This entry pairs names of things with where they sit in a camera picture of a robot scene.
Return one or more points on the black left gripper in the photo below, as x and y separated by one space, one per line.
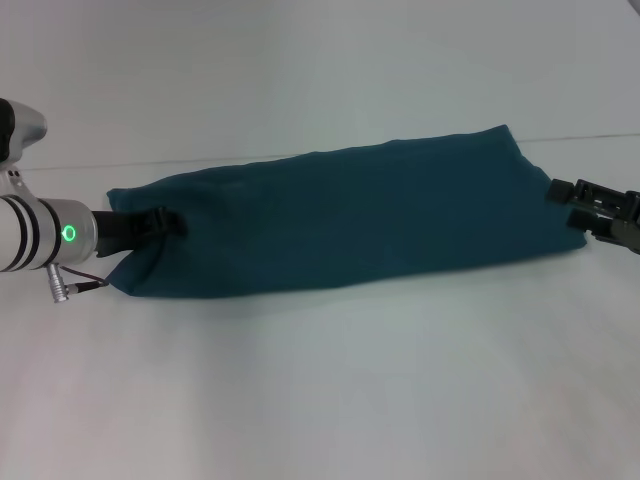
120 230

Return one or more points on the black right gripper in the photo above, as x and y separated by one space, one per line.
620 217

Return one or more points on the teal t-shirt with FREE print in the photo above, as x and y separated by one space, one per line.
325 225

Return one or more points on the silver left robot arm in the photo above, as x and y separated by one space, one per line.
40 235

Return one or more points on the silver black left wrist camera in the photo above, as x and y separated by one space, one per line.
20 130

